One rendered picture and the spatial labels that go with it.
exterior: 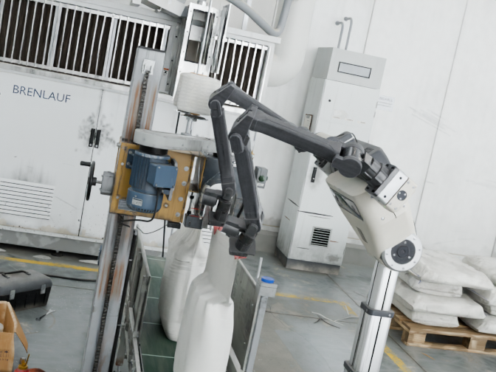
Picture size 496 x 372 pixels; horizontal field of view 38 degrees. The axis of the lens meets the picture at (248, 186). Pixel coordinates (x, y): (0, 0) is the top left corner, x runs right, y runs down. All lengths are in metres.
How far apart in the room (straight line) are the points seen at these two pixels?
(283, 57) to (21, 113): 2.24
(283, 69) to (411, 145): 2.12
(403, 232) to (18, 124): 3.88
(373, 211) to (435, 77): 5.47
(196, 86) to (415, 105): 5.11
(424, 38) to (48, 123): 4.01
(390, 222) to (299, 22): 3.99
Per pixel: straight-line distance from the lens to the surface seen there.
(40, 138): 5.96
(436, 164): 8.11
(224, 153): 2.98
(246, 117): 2.36
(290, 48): 6.41
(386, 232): 2.67
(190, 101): 3.01
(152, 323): 3.88
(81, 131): 5.94
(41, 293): 4.96
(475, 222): 8.46
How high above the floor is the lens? 1.71
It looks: 8 degrees down
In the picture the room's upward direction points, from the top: 11 degrees clockwise
